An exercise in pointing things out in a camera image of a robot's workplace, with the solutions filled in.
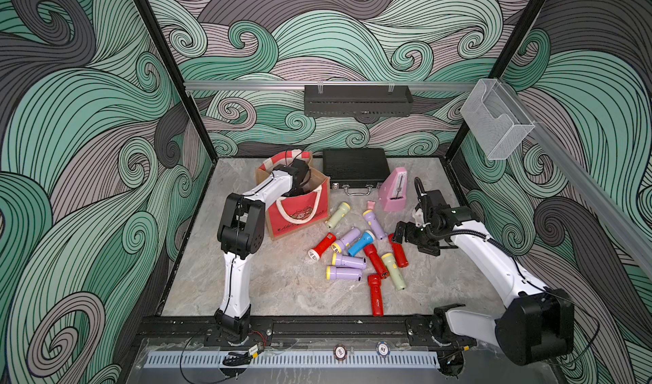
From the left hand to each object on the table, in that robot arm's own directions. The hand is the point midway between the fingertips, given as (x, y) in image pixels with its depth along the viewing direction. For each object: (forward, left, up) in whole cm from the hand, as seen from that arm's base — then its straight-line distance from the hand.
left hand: (296, 204), depth 98 cm
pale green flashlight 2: (-1, -19, -1) cm, 19 cm away
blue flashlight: (-14, -26, -2) cm, 30 cm away
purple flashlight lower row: (-26, -14, -1) cm, 30 cm away
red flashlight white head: (-19, -9, -1) cm, 21 cm away
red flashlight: (-29, -27, -1) cm, 40 cm away
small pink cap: (+2, -30, -3) cm, 30 cm away
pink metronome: (+3, -38, +6) cm, 38 cm away
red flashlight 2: (-24, -30, -2) cm, 39 cm away
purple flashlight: (-7, -31, -3) cm, 32 cm away
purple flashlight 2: (-14, -19, -2) cm, 24 cm away
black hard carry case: (+17, -25, +2) cm, 30 cm away
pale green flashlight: (-26, -34, -1) cm, 43 cm away
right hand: (-19, -37, +6) cm, 42 cm away
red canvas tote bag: (-11, +1, +9) cm, 14 cm away
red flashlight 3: (-18, -38, -3) cm, 42 cm away
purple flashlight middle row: (-21, -16, -2) cm, 27 cm away
